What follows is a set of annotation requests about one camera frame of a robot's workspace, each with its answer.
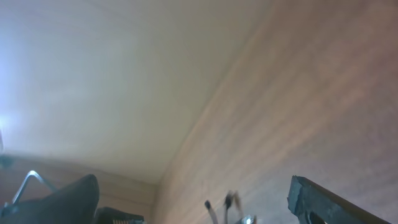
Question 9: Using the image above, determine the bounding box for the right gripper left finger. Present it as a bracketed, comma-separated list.
[1, 174, 100, 224]

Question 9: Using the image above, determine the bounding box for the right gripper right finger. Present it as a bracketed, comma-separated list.
[287, 175, 389, 224]

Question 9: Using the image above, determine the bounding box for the black usb cable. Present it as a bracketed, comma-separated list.
[203, 190, 257, 224]

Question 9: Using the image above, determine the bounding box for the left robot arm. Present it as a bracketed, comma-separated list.
[1, 170, 145, 224]

